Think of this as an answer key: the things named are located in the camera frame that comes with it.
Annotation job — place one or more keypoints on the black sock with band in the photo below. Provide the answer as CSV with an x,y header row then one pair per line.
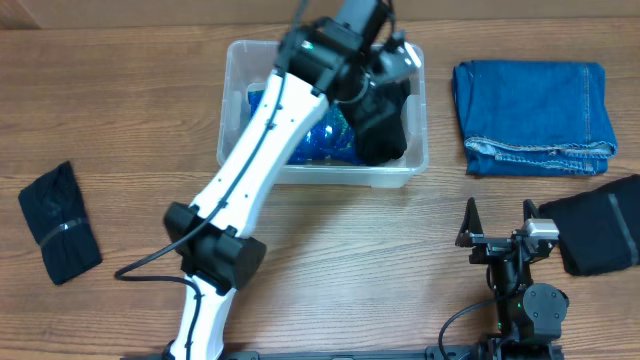
x,y
55,213

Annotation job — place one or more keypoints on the folded blue denim jeans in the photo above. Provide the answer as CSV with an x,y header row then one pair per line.
x,y
533,118

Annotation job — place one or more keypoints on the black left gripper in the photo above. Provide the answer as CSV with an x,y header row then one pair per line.
x,y
378,87

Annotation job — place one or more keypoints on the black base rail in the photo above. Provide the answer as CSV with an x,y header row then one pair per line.
x,y
455,352

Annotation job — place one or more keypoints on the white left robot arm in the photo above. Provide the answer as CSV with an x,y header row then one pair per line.
x,y
330,61

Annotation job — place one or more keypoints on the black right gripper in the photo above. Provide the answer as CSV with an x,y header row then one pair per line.
x,y
469,234

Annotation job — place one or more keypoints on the clear plastic storage bin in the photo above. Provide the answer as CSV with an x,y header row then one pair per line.
x,y
248,65

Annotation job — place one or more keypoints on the blue green sequin cloth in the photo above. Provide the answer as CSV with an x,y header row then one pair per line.
x,y
330,139

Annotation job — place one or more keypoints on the black folded cloth right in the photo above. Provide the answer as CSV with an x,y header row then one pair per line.
x,y
599,229

